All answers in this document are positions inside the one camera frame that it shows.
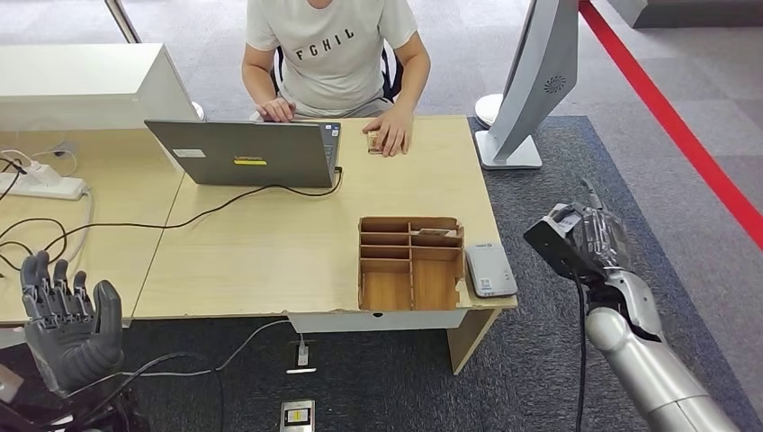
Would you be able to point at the person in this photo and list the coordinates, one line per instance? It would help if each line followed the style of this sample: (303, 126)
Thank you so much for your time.
(334, 59)

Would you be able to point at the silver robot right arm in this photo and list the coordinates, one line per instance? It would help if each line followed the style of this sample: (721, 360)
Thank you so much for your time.
(650, 369)

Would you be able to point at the metal pole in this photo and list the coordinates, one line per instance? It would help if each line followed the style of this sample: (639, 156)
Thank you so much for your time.
(122, 21)

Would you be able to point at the light wooden desk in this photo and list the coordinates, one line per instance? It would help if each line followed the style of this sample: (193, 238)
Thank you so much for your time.
(286, 250)
(119, 208)

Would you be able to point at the wooden room key stack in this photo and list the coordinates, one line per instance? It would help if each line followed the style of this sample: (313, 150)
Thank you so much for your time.
(372, 143)

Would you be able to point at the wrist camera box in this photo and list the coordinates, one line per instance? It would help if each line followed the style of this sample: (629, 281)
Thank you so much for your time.
(557, 244)
(7, 384)

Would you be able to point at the grey laptop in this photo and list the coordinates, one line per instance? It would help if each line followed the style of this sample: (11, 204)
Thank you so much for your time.
(250, 155)

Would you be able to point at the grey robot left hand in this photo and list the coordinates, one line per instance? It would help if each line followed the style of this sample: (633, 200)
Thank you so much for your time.
(68, 346)

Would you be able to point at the person's left hand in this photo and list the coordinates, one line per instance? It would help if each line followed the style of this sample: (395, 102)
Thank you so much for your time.
(390, 131)

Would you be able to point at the grey platform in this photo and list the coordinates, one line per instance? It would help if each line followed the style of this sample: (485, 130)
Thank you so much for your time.
(697, 15)

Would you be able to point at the wooden compartment organizer box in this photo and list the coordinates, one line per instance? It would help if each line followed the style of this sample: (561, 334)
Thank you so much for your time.
(387, 286)

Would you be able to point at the white power strip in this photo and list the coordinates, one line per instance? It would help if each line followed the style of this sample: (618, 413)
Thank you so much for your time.
(42, 186)

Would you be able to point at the person's right hand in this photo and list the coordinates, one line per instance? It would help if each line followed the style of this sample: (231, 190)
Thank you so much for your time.
(277, 111)

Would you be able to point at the white round floor base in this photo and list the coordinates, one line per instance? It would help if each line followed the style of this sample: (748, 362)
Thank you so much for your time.
(198, 111)
(487, 107)

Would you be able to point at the person's left forearm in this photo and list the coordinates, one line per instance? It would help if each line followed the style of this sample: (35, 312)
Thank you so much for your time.
(411, 83)

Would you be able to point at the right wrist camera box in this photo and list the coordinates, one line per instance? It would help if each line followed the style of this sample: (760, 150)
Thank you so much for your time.
(557, 244)

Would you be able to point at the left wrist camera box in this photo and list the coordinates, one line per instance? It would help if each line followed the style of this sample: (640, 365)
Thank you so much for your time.
(7, 384)

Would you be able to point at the white floor plug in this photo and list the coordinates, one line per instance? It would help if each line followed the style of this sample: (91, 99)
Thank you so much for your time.
(302, 356)

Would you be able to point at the silver floor socket box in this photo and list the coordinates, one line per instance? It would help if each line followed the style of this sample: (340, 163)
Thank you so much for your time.
(297, 416)

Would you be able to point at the person's right forearm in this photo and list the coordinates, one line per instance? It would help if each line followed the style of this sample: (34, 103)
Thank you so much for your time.
(259, 86)

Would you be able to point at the grey card reader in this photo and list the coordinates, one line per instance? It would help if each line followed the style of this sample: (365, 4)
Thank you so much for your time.
(490, 269)

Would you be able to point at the silver monitor with stand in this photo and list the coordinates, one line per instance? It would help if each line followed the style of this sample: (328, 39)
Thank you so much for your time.
(530, 77)

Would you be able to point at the white cabinet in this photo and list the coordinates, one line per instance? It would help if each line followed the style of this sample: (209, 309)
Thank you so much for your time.
(83, 83)

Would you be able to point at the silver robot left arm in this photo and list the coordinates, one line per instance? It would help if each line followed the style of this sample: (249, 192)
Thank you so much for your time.
(24, 418)

